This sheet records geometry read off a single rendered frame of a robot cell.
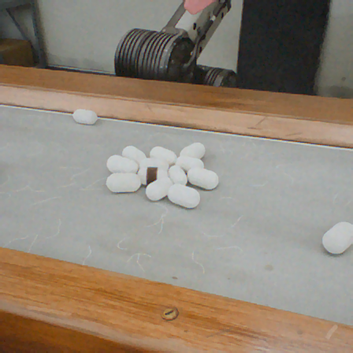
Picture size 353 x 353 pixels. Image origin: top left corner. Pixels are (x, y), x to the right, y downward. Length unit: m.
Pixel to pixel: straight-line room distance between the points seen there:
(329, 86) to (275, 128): 1.98
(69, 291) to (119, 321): 0.05
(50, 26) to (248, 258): 2.81
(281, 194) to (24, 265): 0.26
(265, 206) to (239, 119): 0.18
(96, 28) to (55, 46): 0.36
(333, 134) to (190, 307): 0.35
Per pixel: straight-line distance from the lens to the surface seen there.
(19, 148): 0.56
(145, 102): 0.61
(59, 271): 0.33
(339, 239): 0.38
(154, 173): 0.44
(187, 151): 0.48
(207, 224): 0.40
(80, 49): 2.99
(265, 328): 0.29
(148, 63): 0.83
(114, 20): 2.81
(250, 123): 0.57
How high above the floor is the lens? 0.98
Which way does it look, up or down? 32 degrees down
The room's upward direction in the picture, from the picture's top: straight up
